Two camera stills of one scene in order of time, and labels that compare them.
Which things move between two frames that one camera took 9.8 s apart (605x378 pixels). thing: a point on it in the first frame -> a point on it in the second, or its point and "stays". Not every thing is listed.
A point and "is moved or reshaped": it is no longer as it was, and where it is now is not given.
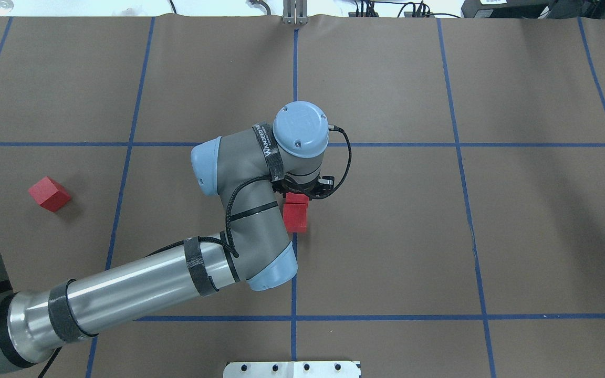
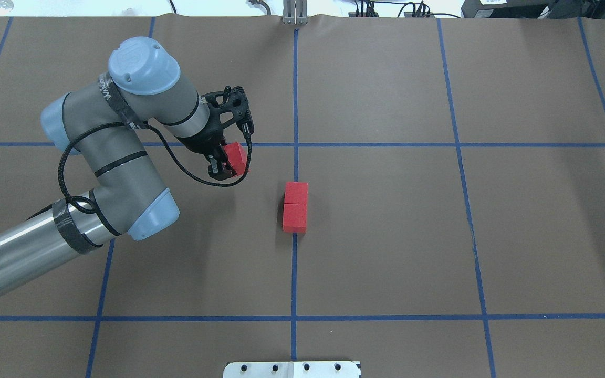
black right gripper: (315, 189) -> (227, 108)
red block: (49, 194) is moved or reshaped
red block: (293, 197) stays
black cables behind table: (368, 11) stays
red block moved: (294, 216) stays
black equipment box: (543, 9) stays
